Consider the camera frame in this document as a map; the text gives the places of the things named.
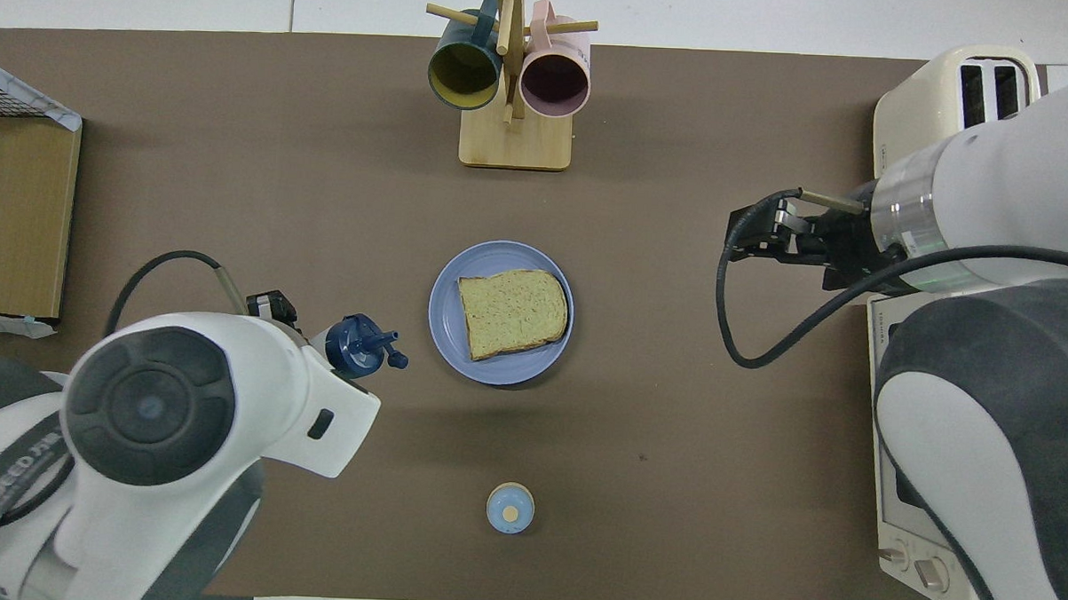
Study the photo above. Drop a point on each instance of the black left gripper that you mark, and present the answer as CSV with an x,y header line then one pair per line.
x,y
272,307

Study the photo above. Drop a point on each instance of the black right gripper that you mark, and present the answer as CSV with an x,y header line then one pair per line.
x,y
851,244

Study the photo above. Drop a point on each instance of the white seasoning bottle navy cap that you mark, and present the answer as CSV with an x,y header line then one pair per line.
x,y
355,347

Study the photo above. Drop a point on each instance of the toasted bread slice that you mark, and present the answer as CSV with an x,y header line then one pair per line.
x,y
511,312

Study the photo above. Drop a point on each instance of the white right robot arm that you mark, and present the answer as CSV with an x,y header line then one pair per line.
x,y
1009,441

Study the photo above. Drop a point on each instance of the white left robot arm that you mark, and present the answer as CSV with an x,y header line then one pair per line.
x,y
156,429

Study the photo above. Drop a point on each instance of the blue round plate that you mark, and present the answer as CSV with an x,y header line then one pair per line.
x,y
449,328

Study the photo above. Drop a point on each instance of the cream two-slot toaster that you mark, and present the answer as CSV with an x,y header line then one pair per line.
x,y
923,109

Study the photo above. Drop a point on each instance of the brown table mat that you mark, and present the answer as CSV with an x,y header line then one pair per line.
x,y
672,429

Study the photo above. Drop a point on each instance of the pink mug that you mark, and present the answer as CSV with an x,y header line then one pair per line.
x,y
555,83

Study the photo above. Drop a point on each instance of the wooden mug rack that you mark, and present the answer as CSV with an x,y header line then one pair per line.
x,y
513,144

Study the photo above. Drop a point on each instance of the teal mug yellow inside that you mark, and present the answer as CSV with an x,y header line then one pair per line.
x,y
464,71

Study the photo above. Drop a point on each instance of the small blue service bell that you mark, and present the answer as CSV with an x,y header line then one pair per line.
x,y
511,508

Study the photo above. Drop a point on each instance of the wooden box with tray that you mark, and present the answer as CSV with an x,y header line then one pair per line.
x,y
26,100

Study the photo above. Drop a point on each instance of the white toaster oven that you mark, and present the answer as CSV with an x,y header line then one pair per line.
x,y
920,562

